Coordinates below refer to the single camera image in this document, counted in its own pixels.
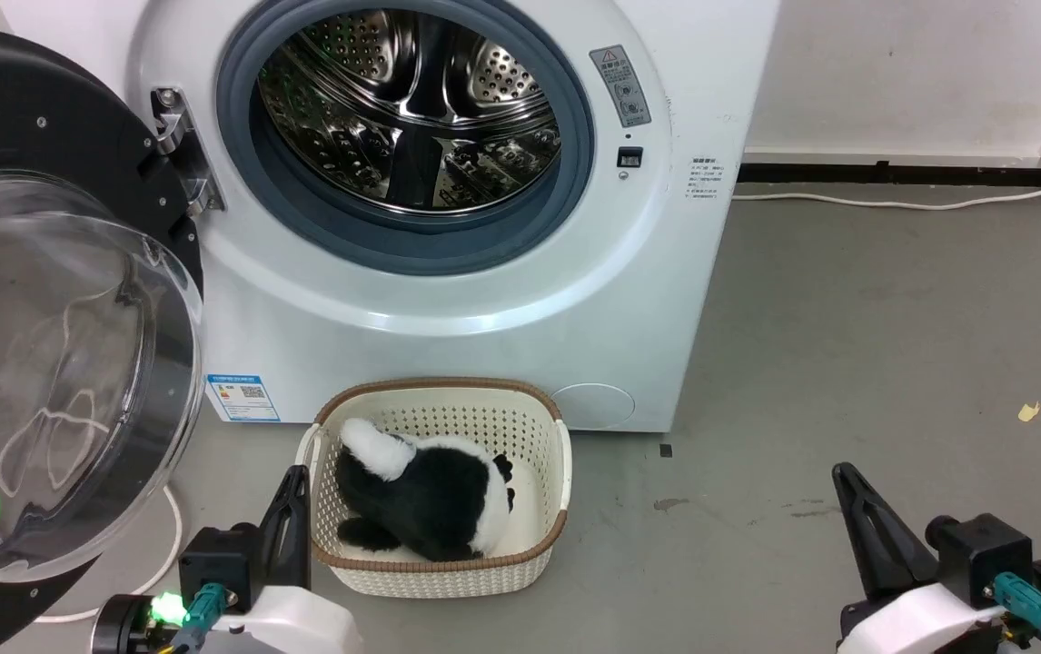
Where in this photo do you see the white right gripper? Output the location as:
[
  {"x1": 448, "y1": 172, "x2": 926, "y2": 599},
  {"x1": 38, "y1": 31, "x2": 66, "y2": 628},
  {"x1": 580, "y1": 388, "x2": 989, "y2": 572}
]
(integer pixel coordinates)
[{"x1": 832, "y1": 462, "x2": 1007, "y2": 654}]

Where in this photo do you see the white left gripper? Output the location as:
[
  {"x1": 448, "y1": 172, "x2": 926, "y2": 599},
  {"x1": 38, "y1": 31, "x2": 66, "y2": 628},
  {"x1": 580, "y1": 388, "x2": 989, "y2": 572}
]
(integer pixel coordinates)
[{"x1": 203, "y1": 465, "x2": 364, "y2": 654}]

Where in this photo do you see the washer door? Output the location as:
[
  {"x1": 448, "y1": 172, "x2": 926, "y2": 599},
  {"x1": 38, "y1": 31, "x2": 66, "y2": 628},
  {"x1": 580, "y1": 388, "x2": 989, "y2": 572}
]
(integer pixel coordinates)
[{"x1": 0, "y1": 25, "x2": 205, "y2": 654}]

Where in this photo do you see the white washing machine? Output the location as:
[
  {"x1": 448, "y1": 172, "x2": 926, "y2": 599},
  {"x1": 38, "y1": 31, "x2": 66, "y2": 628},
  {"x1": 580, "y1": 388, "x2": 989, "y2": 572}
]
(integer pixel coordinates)
[{"x1": 0, "y1": 0, "x2": 780, "y2": 435}]

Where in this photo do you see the metal door hinge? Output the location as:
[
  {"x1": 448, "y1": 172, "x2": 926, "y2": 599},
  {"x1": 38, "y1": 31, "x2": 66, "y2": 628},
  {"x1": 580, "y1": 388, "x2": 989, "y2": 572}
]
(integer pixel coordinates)
[{"x1": 150, "y1": 87, "x2": 226, "y2": 217}]

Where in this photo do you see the blue energy label sticker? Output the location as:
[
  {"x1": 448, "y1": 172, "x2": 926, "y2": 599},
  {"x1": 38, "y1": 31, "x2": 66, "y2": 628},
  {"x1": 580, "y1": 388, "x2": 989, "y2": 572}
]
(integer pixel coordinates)
[{"x1": 205, "y1": 374, "x2": 282, "y2": 423}]

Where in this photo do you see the black white panda plush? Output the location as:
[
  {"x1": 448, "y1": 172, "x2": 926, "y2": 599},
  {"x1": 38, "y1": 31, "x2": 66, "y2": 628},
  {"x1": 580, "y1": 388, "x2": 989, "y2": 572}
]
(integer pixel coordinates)
[{"x1": 333, "y1": 417, "x2": 516, "y2": 563}]

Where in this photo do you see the white laundry basket brown rim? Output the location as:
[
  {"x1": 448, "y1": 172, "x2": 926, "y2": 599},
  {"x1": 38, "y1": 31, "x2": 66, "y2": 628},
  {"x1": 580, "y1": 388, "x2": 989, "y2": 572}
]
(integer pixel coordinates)
[{"x1": 295, "y1": 377, "x2": 572, "y2": 600}]

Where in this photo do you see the round white filter cover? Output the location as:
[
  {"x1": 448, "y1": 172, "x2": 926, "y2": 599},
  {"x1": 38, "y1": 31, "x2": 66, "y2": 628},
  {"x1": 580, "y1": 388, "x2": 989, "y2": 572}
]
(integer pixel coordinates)
[{"x1": 550, "y1": 382, "x2": 637, "y2": 431}]

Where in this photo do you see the small printed text sticker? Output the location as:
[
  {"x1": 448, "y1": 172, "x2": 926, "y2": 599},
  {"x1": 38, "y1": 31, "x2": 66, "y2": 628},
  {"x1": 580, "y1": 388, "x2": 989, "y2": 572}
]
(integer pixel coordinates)
[{"x1": 686, "y1": 156, "x2": 739, "y2": 203}]

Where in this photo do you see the stainless steel drum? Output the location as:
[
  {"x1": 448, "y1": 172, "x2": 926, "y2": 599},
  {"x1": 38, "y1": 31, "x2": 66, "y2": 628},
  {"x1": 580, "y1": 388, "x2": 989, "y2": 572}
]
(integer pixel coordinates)
[{"x1": 257, "y1": 7, "x2": 564, "y2": 215}]

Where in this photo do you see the grey warning sticker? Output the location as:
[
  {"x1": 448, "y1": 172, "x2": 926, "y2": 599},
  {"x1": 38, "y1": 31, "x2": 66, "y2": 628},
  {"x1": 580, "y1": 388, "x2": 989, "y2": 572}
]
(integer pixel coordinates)
[{"x1": 589, "y1": 45, "x2": 653, "y2": 128}]

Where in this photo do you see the white power strip cable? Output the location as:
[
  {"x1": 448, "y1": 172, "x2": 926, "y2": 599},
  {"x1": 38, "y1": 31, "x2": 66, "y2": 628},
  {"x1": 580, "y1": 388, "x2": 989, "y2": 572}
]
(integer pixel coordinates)
[{"x1": 35, "y1": 486, "x2": 183, "y2": 624}]

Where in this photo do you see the teal left camera cable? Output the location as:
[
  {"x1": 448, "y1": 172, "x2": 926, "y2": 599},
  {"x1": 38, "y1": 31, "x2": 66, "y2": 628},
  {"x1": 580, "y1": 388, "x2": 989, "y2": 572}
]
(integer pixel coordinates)
[{"x1": 171, "y1": 584, "x2": 229, "y2": 654}]

